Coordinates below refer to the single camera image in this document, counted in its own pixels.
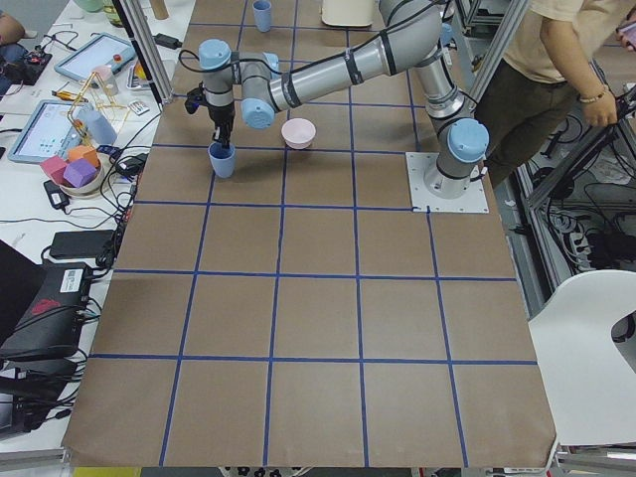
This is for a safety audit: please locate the black laptop computer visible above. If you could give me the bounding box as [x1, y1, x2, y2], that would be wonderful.
[1, 242, 90, 362]

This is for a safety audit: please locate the gold wire rack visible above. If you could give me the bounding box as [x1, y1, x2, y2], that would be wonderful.
[67, 73, 130, 145]

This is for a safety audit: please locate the blue cup on rack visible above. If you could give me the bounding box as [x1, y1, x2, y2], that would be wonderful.
[78, 107, 117, 145]

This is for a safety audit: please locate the person in beige shirt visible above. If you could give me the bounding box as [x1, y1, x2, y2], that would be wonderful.
[475, 0, 635, 187]

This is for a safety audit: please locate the teach pendant tablet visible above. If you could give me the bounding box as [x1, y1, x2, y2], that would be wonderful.
[54, 33, 136, 81]
[8, 99, 82, 164]

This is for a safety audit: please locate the aluminium frame post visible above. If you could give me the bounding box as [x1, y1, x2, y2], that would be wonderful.
[115, 0, 173, 105]

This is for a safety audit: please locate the black power brick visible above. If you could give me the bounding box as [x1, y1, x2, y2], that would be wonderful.
[49, 230, 114, 259]

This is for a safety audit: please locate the teach pendant tablet far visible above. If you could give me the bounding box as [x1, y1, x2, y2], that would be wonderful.
[54, 33, 136, 81]

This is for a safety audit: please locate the cardboard tube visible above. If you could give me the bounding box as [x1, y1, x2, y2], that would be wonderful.
[150, 0, 169, 20]

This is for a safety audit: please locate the pink bowl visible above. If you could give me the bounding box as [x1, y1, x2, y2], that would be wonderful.
[281, 118, 316, 150]

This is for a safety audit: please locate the pink cup on table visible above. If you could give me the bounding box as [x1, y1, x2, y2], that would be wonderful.
[92, 65, 113, 85]

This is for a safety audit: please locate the teach pendant tablet near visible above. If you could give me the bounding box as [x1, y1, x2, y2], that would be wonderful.
[8, 99, 82, 164]

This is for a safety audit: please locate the blue cup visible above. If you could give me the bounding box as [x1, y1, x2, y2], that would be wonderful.
[78, 107, 117, 145]
[208, 142, 236, 179]
[252, 0, 272, 33]

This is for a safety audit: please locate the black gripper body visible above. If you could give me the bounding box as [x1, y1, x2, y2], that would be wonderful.
[208, 103, 235, 130]

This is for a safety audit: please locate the white chair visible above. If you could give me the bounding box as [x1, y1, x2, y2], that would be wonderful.
[529, 269, 635, 446]

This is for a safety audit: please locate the small remote control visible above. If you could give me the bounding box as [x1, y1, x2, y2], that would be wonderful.
[128, 100, 150, 116]

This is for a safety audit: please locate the bowl of coloured blocks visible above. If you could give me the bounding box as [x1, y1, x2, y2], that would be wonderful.
[40, 145, 105, 198]

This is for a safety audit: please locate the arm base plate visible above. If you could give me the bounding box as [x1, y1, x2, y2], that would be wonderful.
[405, 152, 489, 214]

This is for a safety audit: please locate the black power adapter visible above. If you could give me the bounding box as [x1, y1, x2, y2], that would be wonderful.
[153, 33, 183, 50]

